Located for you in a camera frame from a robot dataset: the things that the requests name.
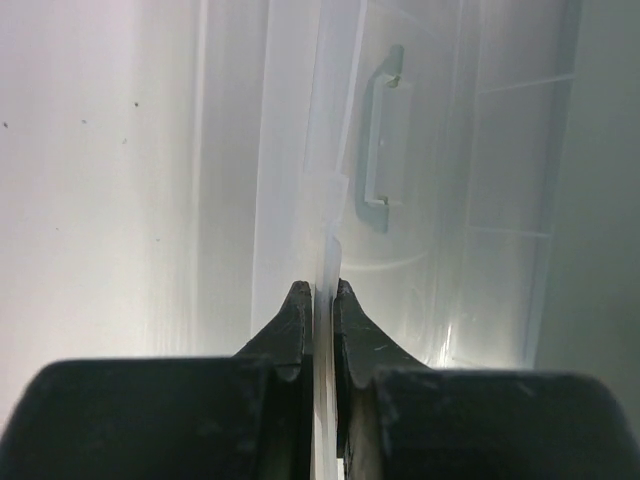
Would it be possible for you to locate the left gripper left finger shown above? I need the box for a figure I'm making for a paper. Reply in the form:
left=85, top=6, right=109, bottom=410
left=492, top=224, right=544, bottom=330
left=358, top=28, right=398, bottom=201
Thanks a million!
left=1, top=281, right=313, bottom=479

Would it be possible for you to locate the green toolbox with clear lid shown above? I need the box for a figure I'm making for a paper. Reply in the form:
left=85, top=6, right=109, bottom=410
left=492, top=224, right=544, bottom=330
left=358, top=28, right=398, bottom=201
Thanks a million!
left=189, top=0, right=640, bottom=480

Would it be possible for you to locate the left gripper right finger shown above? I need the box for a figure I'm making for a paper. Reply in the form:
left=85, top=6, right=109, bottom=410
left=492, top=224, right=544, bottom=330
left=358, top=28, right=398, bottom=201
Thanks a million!
left=333, top=281, right=639, bottom=479

